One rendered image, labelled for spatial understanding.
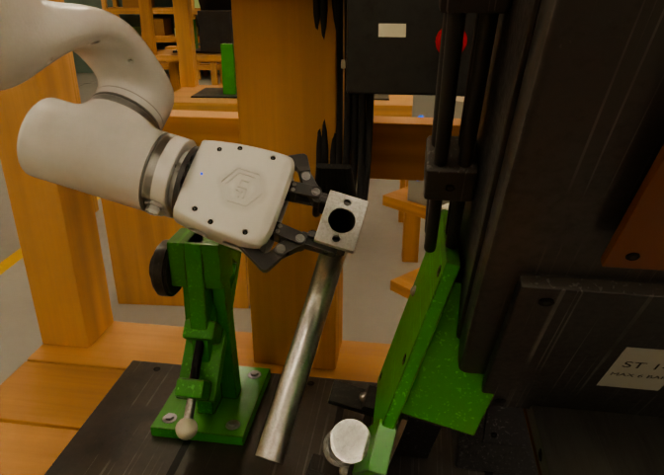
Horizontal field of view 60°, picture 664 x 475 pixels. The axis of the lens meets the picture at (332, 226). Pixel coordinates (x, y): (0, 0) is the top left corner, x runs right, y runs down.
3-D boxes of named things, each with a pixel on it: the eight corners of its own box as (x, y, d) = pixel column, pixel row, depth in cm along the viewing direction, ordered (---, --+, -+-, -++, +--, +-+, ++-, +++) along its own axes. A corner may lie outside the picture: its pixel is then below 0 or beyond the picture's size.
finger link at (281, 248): (273, 250, 55) (339, 271, 55) (283, 220, 56) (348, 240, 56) (273, 259, 58) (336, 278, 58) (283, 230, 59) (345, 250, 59)
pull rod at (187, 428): (194, 445, 72) (190, 409, 70) (173, 443, 73) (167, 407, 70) (208, 416, 77) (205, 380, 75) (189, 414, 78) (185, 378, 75)
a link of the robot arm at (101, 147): (183, 156, 65) (148, 225, 60) (72, 121, 65) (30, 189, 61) (173, 110, 57) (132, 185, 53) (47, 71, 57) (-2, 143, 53)
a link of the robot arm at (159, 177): (130, 197, 53) (161, 206, 53) (167, 118, 56) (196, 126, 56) (150, 227, 61) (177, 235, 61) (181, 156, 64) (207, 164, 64)
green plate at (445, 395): (455, 487, 51) (551, 293, 43) (367, 459, 52) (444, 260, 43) (450, 401, 62) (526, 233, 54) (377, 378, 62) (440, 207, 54)
